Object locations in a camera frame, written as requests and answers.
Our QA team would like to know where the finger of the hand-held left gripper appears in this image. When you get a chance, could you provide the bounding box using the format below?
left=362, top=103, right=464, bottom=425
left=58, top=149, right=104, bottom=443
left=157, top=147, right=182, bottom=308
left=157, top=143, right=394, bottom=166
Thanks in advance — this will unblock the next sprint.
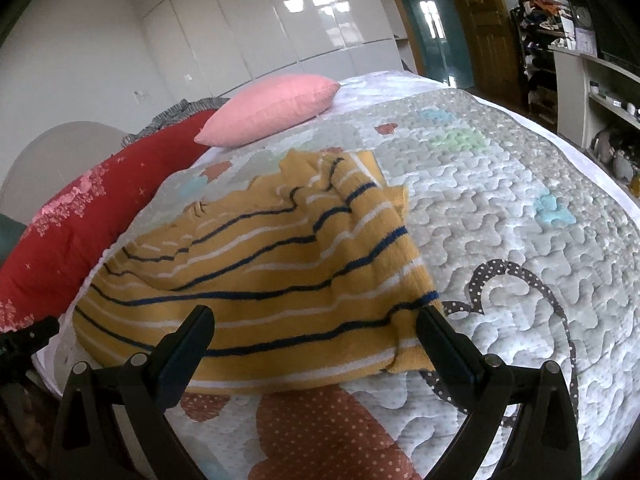
left=15, top=315, right=61, bottom=349

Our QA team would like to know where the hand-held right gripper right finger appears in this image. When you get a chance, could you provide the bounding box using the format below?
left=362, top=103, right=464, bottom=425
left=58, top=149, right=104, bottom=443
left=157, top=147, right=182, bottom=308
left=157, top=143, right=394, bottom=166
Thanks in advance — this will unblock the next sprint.
left=415, top=305, right=584, bottom=480

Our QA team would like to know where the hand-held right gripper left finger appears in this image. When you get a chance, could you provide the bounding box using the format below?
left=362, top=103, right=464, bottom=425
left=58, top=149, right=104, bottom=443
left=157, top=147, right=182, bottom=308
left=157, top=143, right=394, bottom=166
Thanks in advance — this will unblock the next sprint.
left=50, top=304, right=216, bottom=480

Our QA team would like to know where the yellow striped sweater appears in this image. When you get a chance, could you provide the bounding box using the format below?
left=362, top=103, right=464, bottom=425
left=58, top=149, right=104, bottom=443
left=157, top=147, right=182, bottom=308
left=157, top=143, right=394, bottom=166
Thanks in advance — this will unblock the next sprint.
left=72, top=149, right=446, bottom=395

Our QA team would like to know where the red floral quilt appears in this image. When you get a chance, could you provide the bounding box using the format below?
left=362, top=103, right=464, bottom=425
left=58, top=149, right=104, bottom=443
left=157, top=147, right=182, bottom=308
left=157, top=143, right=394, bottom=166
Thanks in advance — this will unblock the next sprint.
left=0, top=109, right=222, bottom=335

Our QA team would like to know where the quilted patterned blanket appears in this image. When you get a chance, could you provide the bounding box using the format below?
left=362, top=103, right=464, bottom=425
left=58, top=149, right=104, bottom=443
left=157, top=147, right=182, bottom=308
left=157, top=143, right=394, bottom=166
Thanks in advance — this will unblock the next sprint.
left=40, top=87, right=640, bottom=480

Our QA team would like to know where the white round headboard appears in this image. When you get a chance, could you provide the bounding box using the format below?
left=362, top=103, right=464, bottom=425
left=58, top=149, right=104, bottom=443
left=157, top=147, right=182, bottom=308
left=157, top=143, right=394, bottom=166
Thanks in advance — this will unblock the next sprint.
left=0, top=120, right=140, bottom=226

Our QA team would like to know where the grey knitted cloth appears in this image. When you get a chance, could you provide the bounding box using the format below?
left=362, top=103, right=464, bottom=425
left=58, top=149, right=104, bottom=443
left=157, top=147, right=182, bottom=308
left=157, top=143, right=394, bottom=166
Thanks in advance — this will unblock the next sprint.
left=122, top=97, right=232, bottom=144

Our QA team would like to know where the pink pillow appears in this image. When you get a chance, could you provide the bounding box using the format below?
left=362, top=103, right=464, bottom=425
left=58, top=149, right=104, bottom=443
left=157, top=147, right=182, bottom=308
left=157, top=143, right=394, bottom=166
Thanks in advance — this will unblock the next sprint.
left=194, top=74, right=342, bottom=147

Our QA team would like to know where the grey soft toy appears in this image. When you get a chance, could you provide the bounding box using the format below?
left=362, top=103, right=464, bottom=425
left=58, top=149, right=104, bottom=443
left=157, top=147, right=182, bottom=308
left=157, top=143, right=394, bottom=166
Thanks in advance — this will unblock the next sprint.
left=594, top=129, right=637, bottom=182

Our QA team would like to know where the patterned bed sheet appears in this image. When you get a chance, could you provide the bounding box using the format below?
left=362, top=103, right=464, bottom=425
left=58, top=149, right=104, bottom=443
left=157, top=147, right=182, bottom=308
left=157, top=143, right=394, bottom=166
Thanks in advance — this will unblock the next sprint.
left=332, top=70, right=640, bottom=196

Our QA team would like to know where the white shelf unit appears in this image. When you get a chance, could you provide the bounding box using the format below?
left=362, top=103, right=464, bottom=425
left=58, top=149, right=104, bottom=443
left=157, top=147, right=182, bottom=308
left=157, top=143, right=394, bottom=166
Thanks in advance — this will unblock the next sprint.
left=546, top=42, right=640, bottom=181

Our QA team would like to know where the black shoe rack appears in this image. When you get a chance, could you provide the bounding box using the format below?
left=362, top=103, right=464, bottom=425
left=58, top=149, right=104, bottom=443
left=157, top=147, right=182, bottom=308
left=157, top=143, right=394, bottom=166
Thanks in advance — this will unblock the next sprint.
left=509, top=0, right=572, bottom=132

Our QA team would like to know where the teal glass door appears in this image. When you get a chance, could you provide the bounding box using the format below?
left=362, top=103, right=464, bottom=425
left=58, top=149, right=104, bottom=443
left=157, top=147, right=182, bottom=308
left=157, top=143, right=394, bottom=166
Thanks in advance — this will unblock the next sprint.
left=389, top=0, right=477, bottom=92

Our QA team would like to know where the wooden door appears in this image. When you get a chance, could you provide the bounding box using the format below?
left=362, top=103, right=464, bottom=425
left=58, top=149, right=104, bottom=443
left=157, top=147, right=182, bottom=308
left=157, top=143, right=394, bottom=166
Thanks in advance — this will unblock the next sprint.
left=446, top=0, right=532, bottom=107

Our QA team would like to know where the white glossy wardrobe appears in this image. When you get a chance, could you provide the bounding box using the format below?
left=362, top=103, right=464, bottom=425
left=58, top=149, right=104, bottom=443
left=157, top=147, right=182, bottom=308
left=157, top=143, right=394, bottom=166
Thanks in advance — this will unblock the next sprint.
left=141, top=0, right=417, bottom=100

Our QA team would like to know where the dark mantel clock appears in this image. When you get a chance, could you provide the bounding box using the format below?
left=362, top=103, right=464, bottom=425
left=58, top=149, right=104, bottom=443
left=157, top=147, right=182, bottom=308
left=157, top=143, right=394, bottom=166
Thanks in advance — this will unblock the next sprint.
left=566, top=0, right=598, bottom=57

